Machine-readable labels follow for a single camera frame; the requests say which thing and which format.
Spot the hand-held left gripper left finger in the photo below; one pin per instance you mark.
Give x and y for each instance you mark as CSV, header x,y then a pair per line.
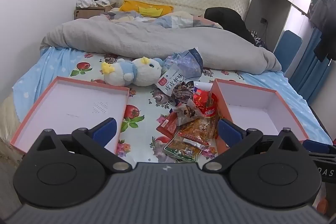
x,y
106,130

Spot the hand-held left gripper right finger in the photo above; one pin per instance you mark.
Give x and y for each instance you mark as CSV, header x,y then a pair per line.
x,y
228,132

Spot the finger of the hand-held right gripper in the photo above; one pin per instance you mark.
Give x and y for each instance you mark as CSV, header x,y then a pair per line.
x,y
316,146

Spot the orange clear snack packet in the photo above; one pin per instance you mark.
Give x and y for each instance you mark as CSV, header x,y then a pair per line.
x,y
200,128

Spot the red snack packet white logo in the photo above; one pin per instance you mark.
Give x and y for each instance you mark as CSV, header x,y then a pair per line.
x,y
203,103

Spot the orange cardboard box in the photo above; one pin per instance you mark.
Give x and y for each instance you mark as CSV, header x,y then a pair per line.
x,y
252,100

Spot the brown triangular snack packet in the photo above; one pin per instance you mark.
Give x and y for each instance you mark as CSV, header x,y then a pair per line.
x,y
187,113

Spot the green label snack packet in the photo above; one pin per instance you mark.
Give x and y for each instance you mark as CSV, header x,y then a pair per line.
x,y
183,148

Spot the white shrimp snack packet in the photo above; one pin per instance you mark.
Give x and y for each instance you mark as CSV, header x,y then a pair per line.
x,y
170,81

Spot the fruit print bed mat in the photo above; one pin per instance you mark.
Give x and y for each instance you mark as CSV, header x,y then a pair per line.
x,y
141,106

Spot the orange box lid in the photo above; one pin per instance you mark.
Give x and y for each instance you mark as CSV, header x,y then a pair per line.
x,y
65,103

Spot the white spray bottle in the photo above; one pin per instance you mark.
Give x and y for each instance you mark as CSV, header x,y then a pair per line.
x,y
203,86

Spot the blue white plush penguin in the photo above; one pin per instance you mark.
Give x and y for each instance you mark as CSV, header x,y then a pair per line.
x,y
139,73

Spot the blue curtain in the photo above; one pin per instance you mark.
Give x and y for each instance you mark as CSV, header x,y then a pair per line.
x,y
309,69

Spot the blue floral snack bag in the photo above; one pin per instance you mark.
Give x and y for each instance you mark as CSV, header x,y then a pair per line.
x,y
186,64

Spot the blue star bed sheet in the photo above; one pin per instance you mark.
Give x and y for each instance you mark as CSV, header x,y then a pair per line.
x,y
44,66

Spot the checkered cloth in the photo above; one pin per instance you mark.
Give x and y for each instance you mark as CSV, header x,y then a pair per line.
x,y
258,39

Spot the cream bed base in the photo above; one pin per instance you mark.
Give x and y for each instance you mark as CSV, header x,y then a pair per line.
x,y
6,119

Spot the grey duvet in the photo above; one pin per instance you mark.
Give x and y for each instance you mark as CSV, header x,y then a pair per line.
x,y
147,39

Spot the blue chair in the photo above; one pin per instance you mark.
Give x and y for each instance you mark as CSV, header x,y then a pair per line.
x,y
287,48

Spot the black jacket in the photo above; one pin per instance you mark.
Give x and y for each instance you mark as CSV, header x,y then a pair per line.
x,y
228,19

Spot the patchwork quilt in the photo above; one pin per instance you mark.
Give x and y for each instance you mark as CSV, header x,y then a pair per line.
x,y
173,20

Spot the hanging dark clothes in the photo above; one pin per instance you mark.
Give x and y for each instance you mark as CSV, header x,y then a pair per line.
x,y
325,22

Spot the yellow pillow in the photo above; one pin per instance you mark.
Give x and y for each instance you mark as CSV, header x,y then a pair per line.
x,y
141,8

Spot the white cloth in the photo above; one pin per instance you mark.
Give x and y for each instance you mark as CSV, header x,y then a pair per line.
x,y
86,3

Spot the black wall plug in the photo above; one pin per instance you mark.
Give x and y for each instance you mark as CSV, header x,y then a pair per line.
x,y
263,20

